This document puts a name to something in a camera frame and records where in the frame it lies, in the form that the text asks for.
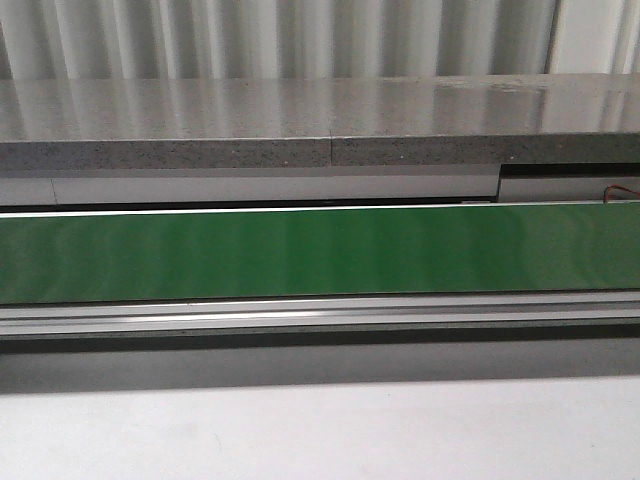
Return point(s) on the green conveyor belt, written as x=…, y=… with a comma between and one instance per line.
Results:
x=176, y=255

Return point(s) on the white panel under counter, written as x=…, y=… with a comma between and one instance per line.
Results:
x=402, y=184

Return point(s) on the white pleated curtain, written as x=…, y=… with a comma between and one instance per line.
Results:
x=315, y=39

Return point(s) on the grey stone counter slab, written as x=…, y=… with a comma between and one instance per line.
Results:
x=153, y=124

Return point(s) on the aluminium conveyor front rail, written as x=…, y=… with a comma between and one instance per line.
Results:
x=465, y=310

